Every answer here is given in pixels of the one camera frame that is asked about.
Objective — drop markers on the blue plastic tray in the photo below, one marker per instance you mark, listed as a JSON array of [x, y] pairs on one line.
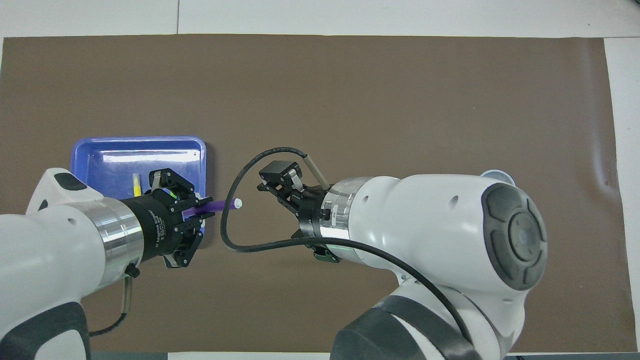
[[125, 150]]

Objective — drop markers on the green marker pen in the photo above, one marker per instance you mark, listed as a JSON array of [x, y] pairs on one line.
[[173, 192]]

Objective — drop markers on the purple marker pen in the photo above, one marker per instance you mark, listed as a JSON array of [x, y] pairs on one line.
[[220, 205]]

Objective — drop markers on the brown table mat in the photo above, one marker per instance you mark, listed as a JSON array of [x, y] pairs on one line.
[[400, 100]]

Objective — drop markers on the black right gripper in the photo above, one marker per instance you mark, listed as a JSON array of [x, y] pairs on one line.
[[312, 220]]

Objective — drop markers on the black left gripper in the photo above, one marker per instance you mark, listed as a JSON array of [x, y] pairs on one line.
[[155, 225]]

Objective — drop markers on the yellow marker pen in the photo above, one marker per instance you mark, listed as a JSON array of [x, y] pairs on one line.
[[136, 187]]

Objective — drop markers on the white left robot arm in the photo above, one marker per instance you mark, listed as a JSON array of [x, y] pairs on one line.
[[50, 250]]

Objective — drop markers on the translucent plastic cup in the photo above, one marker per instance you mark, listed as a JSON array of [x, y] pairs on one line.
[[497, 174]]

